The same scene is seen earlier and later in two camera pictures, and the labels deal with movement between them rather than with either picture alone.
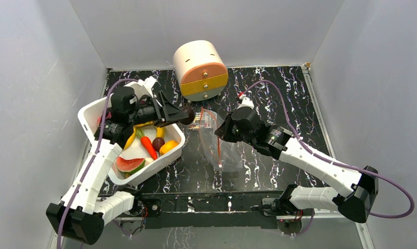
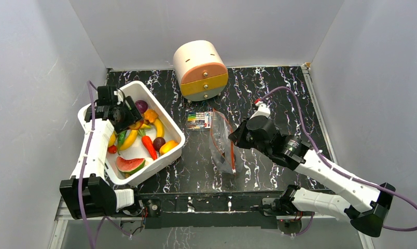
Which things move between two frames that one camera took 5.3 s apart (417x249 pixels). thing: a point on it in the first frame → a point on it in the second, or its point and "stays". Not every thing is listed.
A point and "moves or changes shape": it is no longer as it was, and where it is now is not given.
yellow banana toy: (130, 139) stays
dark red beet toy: (157, 142) stays
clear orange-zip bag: (222, 155) moves or changes shape
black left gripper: (169, 113) → (134, 115)
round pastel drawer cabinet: (202, 72) stays
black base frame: (242, 210) stays
